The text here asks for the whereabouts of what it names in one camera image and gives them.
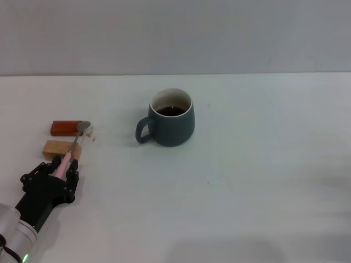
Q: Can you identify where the reddish brown wooden block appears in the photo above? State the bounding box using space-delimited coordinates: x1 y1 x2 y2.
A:
50 119 83 137

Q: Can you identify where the pink handled metal spoon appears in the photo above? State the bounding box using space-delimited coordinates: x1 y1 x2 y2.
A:
54 121 92 178

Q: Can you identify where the grey ceramic cup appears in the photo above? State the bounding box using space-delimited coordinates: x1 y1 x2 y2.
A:
135 88 196 147

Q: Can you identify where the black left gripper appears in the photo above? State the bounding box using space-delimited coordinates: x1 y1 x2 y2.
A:
14 155 81 233

